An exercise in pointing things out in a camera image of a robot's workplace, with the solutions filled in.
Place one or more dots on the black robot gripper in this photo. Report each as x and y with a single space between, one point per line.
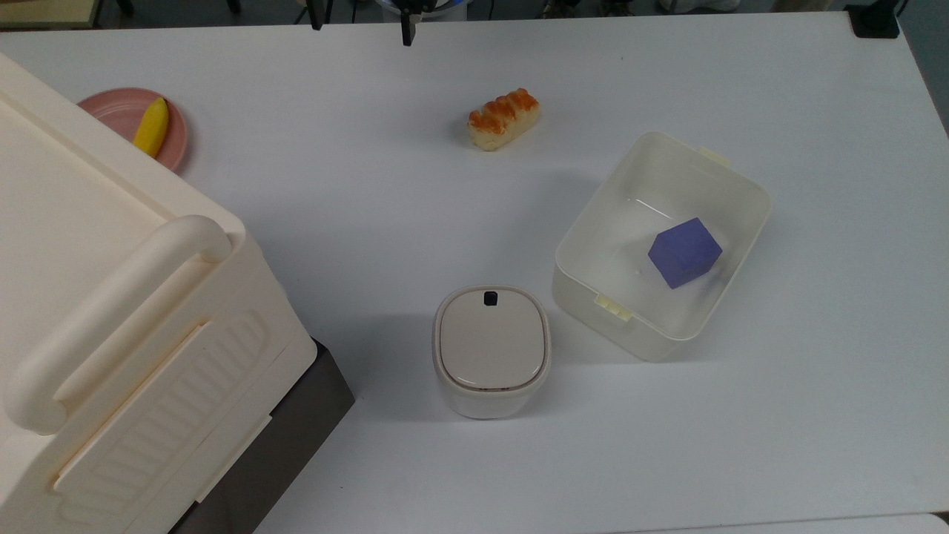
417 4

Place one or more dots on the translucent white plastic box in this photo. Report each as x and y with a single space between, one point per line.
615 259

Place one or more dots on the large cream storage box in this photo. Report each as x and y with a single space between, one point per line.
111 297

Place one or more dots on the toy bread with orange glaze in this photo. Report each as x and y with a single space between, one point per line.
501 122

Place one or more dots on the yellow toy banana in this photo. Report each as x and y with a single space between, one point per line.
152 127

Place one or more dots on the pink round plate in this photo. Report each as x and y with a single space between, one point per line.
118 115

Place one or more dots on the yellow wooden table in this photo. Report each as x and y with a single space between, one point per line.
44 10

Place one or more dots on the small white lidded bin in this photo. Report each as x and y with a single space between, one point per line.
490 348

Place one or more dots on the purple cube block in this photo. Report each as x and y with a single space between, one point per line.
683 252

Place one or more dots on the black table clamp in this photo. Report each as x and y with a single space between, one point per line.
875 19

